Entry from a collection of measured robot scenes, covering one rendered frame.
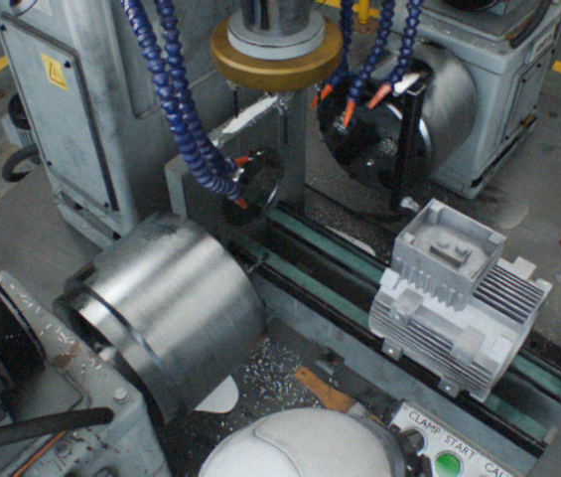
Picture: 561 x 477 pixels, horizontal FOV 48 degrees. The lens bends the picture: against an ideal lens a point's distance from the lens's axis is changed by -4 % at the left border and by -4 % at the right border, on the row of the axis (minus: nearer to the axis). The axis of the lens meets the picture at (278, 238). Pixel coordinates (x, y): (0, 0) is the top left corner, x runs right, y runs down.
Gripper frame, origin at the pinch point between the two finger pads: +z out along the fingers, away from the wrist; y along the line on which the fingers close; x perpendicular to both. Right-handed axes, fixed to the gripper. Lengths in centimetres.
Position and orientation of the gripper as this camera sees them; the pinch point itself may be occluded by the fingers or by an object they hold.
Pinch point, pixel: (404, 444)
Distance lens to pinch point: 76.4
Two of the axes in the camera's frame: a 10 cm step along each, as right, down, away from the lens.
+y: -7.6, -4.8, 4.4
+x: -5.2, 8.5, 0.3
